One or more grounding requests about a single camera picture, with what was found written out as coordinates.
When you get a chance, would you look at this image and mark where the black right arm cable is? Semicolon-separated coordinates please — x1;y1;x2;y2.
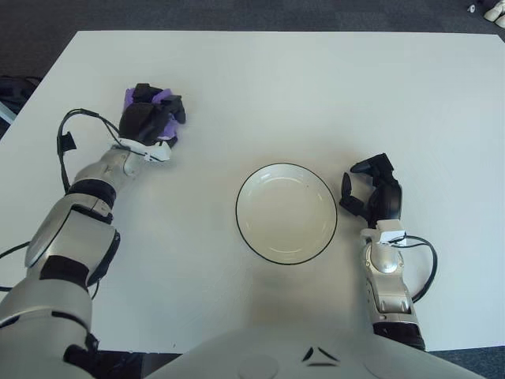
390;235;438;305

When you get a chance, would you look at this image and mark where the purple tissue paper pack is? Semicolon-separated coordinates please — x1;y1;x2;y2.
124;87;181;143

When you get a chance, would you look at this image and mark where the black bag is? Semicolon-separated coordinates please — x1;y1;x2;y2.
0;75;40;115

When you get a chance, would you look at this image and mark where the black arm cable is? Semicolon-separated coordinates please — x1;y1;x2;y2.
390;235;438;305
0;108;123;261

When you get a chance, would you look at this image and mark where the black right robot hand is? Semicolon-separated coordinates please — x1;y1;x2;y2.
339;152;403;228

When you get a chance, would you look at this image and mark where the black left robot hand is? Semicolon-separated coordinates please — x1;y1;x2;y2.
118;81;187;149

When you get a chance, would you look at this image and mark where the white furniture edge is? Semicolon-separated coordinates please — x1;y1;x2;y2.
0;100;17;123

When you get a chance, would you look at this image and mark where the white plate with black rim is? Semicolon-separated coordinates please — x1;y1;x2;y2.
235;162;339;265

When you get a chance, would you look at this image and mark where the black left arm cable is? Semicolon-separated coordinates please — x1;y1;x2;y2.
0;108;123;261

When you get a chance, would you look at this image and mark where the silver robot torso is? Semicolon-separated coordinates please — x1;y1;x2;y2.
145;329;505;379

